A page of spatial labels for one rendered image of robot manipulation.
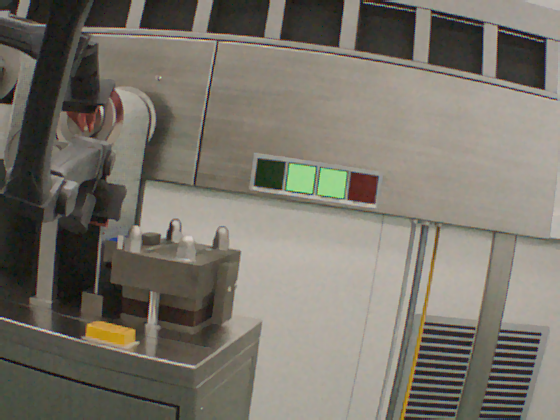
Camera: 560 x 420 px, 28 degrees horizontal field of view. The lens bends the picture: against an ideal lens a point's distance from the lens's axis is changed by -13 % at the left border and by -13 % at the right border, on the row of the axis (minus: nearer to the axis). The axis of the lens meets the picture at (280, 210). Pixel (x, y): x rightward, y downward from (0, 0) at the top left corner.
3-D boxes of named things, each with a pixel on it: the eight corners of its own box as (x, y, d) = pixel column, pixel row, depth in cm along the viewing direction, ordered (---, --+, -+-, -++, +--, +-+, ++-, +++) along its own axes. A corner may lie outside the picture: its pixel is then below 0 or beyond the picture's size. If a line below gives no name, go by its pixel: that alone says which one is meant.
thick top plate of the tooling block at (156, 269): (110, 282, 211) (113, 248, 211) (160, 266, 250) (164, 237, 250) (196, 300, 209) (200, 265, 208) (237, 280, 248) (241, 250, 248)
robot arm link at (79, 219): (116, 147, 194) (71, 135, 194) (95, 209, 189) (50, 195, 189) (115, 180, 205) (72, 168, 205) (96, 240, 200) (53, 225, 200)
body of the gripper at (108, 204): (119, 223, 208) (112, 203, 202) (69, 214, 210) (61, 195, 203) (128, 190, 211) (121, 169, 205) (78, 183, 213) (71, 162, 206)
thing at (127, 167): (98, 251, 215) (111, 148, 215) (129, 244, 239) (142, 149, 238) (100, 252, 215) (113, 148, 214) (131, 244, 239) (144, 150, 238)
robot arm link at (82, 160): (71, 184, 155) (7, 164, 155) (62, 225, 156) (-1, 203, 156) (123, 143, 197) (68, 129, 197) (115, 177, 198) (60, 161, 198)
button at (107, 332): (85, 338, 188) (86, 324, 188) (96, 333, 195) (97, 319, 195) (124, 348, 187) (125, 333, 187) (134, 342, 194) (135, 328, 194)
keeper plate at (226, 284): (211, 323, 225) (218, 264, 225) (221, 317, 235) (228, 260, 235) (224, 325, 225) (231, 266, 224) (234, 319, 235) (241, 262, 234)
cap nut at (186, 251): (172, 259, 211) (176, 232, 211) (177, 257, 215) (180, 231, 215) (193, 262, 211) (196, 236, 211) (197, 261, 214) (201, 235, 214)
